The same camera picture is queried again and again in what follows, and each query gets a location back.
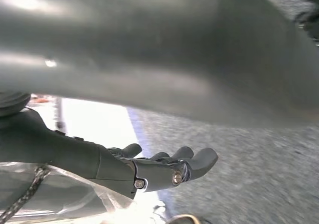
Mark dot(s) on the grey robot body shell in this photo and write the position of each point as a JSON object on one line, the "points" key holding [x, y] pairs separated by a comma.
{"points": [[149, 50]]}

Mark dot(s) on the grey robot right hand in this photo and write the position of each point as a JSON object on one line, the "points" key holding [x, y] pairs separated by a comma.
{"points": [[74, 156]]}

